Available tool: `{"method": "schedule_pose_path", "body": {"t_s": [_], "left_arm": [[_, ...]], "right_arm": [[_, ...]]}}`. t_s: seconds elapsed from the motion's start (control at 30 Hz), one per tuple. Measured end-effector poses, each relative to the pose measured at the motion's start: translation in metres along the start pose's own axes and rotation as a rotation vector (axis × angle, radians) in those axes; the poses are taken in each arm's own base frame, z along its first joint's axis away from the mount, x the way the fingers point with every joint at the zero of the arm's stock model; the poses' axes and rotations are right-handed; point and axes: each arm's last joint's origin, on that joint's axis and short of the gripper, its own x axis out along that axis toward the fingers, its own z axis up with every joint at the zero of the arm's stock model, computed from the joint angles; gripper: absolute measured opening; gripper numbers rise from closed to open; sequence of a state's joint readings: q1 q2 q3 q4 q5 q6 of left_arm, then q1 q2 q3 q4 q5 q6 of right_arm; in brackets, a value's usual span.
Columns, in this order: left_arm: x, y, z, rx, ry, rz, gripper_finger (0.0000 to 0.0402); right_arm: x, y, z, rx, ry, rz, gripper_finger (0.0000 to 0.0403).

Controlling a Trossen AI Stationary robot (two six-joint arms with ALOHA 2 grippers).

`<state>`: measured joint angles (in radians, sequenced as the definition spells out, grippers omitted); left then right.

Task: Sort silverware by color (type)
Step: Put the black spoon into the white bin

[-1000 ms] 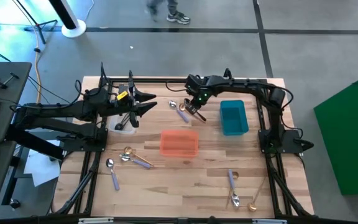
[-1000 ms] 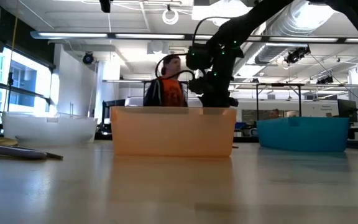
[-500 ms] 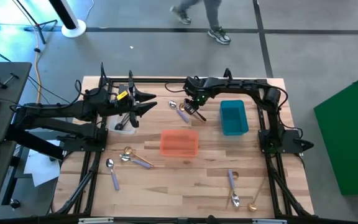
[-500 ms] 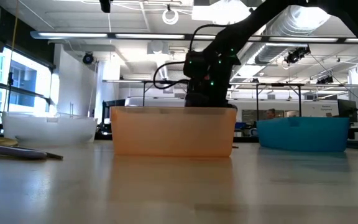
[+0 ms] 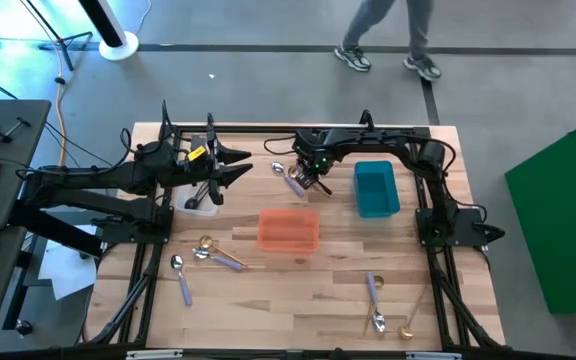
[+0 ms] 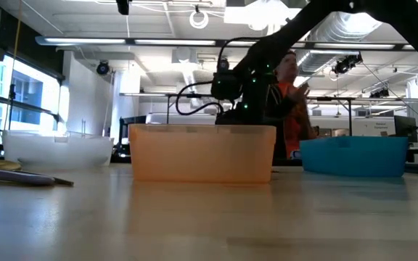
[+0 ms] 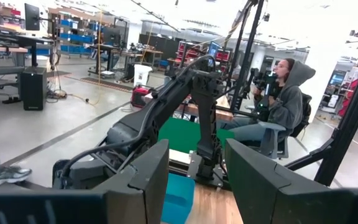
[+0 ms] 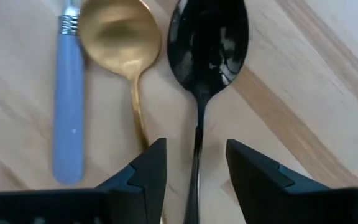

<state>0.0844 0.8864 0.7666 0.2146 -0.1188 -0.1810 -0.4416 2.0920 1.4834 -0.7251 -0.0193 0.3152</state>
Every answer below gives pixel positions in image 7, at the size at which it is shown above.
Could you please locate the white waste bin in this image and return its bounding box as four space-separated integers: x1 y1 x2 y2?
132 63 154 88

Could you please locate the black aluminium rig frame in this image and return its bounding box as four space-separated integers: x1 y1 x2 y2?
222 0 358 187

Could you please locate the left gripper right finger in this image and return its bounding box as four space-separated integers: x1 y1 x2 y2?
224 138 358 224

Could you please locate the black workbench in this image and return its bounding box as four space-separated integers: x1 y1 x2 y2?
88 26 164 78

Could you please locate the black computer tower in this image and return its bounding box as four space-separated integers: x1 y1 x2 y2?
19 66 48 111

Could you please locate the red storage bin rack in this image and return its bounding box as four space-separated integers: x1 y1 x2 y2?
175 40 231 65

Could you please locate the black handheld controller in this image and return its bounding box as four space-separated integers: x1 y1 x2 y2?
249 67 279 123

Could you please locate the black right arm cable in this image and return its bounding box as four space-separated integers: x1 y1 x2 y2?
61 54 217 179

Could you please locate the blue bin shelf rack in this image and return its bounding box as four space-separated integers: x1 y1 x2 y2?
59 17 98 58

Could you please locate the wooden top work table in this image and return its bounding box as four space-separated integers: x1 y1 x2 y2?
143 93 234 123

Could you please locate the grey black office chair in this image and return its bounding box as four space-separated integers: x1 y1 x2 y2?
258 91 313 160

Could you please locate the teal plastic bin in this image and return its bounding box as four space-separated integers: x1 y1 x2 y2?
161 172 196 224

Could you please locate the black monitor on arm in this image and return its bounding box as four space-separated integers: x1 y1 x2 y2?
24 2 41 32

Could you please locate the red black machine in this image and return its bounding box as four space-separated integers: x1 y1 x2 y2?
130 83 152 109

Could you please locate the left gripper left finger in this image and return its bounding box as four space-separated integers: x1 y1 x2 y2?
0 138 170 224

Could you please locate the lit blue monitor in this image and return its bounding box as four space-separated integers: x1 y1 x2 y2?
208 42 221 58

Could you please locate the green board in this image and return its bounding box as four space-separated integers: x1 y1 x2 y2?
157 116 236 154

